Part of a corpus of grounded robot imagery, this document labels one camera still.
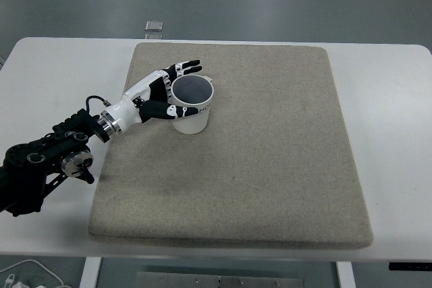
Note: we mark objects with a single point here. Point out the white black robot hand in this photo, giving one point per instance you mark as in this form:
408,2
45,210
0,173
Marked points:
126,111

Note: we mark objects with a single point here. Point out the white ribbed cup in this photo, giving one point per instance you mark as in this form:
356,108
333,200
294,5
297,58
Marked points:
192,125

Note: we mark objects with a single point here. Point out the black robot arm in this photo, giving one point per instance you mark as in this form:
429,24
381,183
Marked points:
40,160

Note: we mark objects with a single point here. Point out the silver square floor plate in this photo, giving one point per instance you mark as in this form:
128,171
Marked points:
154,25

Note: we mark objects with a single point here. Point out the beige fabric mat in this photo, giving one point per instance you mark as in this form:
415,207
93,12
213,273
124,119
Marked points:
236,183

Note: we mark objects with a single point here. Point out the white table leg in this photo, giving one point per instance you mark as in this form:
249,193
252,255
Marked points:
90,272
345,276

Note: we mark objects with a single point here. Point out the grey metal plate with screws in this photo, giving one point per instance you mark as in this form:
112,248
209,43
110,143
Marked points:
219,281

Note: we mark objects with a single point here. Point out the white plug adapter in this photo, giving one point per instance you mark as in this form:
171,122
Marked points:
17,283

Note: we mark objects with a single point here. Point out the black table control box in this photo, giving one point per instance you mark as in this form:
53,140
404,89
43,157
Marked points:
410,266

